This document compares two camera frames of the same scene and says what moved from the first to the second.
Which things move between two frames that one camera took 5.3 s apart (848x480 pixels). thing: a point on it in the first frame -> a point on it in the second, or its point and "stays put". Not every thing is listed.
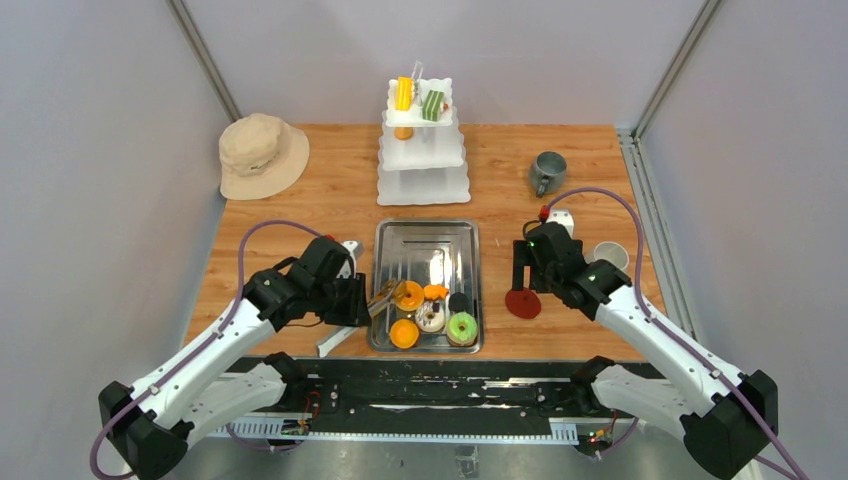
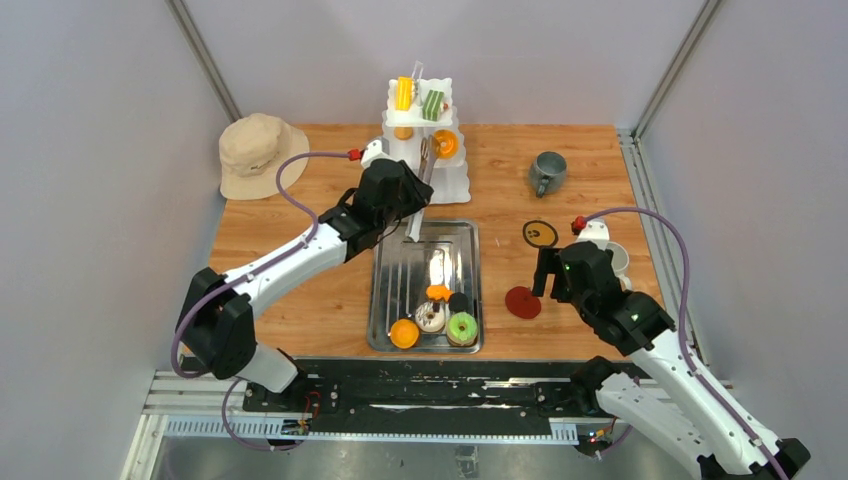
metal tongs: x=377 y=301 -> x=428 y=152
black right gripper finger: x=521 y=258 -> x=549 y=261
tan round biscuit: x=404 y=133 stays put
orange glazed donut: x=408 y=295 -> x=446 y=143
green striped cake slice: x=432 y=105 stays put
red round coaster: x=523 y=303 stays put
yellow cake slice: x=404 y=93 stays put
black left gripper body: x=341 y=303 -> x=411 y=198
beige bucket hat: x=259 y=155 stays put
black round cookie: x=458 y=302 stays put
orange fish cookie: x=431 y=292 stays put
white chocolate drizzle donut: x=430 y=316 stays put
